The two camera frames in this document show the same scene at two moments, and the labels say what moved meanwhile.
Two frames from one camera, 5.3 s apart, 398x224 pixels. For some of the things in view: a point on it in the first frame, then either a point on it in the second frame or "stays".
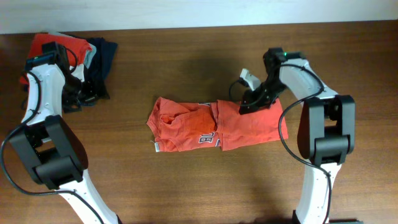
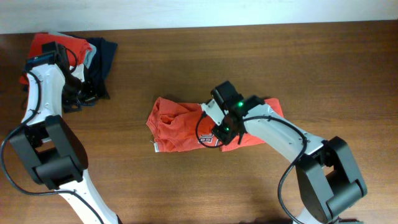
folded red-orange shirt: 79,46 stays
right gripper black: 255,107 -> 225,137
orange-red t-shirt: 176,127 stays
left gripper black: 91,96 stays
